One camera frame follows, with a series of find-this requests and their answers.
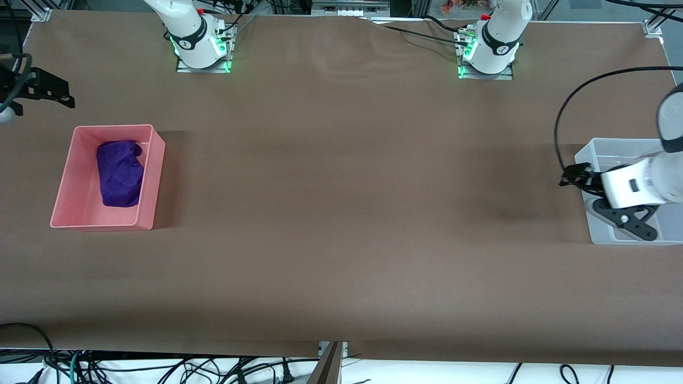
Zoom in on purple cloth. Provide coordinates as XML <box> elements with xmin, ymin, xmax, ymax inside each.
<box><xmin>96</xmin><ymin>140</ymin><xmax>146</xmax><ymax>208</ymax></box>

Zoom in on clear plastic bin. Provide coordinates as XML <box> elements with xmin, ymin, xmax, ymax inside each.
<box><xmin>575</xmin><ymin>137</ymin><xmax>683</xmax><ymax>246</ymax></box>

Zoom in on pink plastic bin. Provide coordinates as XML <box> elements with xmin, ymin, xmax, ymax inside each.
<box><xmin>50</xmin><ymin>124</ymin><xmax>166</xmax><ymax>231</ymax></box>

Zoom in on orange background objects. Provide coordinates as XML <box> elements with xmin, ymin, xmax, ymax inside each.
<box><xmin>440</xmin><ymin>0</ymin><xmax>483</xmax><ymax>14</ymax></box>

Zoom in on brown table cover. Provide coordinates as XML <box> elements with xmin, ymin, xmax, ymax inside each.
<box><xmin>0</xmin><ymin>10</ymin><xmax>683</xmax><ymax>367</ymax></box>

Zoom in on white background device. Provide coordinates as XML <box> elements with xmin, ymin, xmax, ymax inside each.
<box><xmin>311</xmin><ymin>0</ymin><xmax>391</xmax><ymax>17</ymax></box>

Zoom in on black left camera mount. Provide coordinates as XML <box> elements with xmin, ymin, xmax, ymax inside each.
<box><xmin>592</xmin><ymin>197</ymin><xmax>660</xmax><ymax>242</ymax></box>

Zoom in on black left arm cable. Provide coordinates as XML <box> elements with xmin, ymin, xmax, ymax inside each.
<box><xmin>554</xmin><ymin>66</ymin><xmax>683</xmax><ymax>172</ymax></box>

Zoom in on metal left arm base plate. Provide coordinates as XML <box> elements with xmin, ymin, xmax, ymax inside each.
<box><xmin>456</xmin><ymin>29</ymin><xmax>514</xmax><ymax>81</ymax></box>

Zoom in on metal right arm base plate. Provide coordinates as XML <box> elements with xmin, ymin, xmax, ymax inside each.
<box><xmin>176</xmin><ymin>24</ymin><xmax>234</xmax><ymax>74</ymax></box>

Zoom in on black cable on table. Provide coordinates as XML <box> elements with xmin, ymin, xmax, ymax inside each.
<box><xmin>374</xmin><ymin>24</ymin><xmax>470</xmax><ymax>47</ymax></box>
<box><xmin>424</xmin><ymin>15</ymin><xmax>473</xmax><ymax>34</ymax></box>

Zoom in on thick black floor cable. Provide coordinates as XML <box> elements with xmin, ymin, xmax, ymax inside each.
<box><xmin>0</xmin><ymin>322</ymin><xmax>60</xmax><ymax>384</ymax></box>

